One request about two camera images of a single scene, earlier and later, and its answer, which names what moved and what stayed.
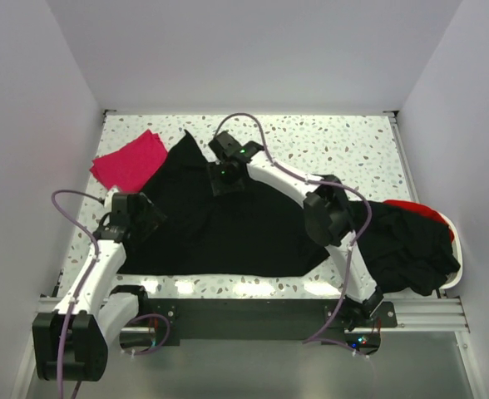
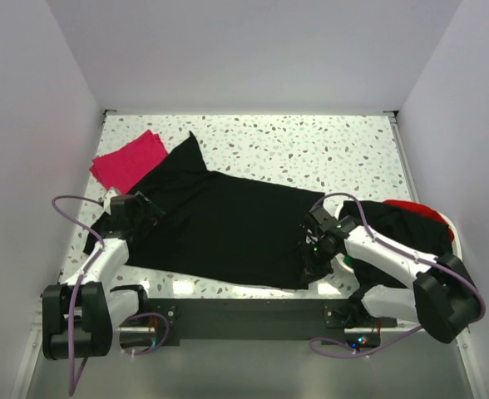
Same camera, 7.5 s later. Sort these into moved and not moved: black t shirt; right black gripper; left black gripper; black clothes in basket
Moved: right black gripper
Not moved: black t shirt; left black gripper; black clothes in basket
